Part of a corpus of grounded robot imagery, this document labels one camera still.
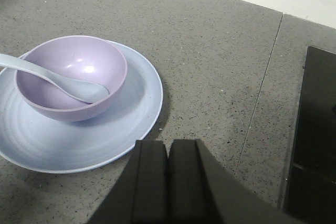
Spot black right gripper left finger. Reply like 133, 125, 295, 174
88, 140, 167, 223

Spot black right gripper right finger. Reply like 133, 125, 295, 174
169, 140, 297, 223

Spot light blue soup spoon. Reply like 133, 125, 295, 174
1, 54, 109, 103

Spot purple plastic bowl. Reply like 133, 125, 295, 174
14, 35, 128, 122

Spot light blue plate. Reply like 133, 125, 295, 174
1, 43, 163, 174

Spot black induction cooktop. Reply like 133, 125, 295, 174
284, 46, 335, 223

